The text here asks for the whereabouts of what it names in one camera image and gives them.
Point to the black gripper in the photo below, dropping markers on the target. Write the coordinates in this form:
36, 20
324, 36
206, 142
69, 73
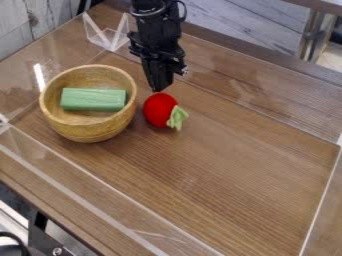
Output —
155, 45

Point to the red strawberry toy green leaves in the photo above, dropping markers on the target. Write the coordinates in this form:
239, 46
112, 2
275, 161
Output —
161, 111

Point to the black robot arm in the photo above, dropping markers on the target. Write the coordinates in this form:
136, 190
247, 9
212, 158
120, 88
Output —
157, 4

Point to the wooden bowl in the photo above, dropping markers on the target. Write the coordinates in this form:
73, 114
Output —
88, 126

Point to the green rectangular block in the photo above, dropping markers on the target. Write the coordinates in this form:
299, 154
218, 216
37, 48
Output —
92, 99

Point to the metal table leg background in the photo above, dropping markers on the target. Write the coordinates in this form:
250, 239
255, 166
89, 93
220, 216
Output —
315, 36

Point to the clear acrylic front barrier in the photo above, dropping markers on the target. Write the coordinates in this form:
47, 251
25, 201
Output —
103, 217

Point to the clear acrylic corner bracket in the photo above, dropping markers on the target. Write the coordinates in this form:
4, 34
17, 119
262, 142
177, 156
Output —
107, 38

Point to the black table frame bracket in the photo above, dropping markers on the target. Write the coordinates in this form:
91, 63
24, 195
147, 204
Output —
40, 240

